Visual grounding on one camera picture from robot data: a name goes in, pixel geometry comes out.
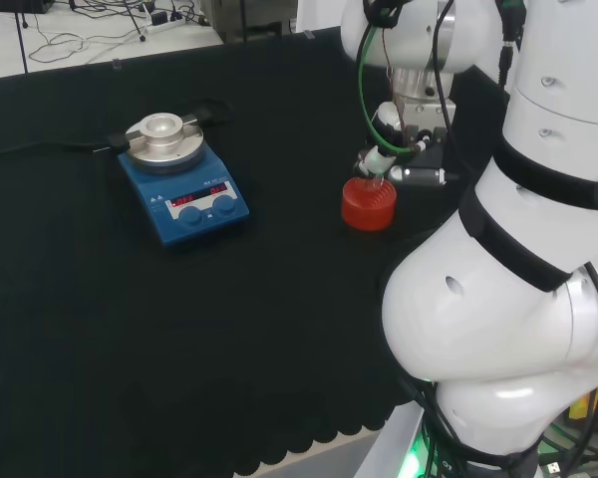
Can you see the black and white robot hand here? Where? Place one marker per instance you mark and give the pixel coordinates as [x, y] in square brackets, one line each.
[426, 149]

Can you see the clear glass round-bottom flask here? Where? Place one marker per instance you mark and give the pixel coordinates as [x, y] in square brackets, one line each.
[375, 183]

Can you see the grey metal cabinet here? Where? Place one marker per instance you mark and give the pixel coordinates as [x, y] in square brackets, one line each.
[249, 17]

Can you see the blue-base heater with metal block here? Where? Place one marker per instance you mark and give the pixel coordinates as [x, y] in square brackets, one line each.
[199, 219]

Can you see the white power strip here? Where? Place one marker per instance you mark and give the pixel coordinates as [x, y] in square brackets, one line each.
[172, 25]

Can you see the black bench cloth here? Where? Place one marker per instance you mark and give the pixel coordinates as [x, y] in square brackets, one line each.
[129, 323]

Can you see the thin dark pole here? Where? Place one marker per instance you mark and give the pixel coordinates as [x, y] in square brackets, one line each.
[22, 40]

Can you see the black box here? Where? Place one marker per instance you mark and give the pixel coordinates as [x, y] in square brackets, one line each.
[20, 5]

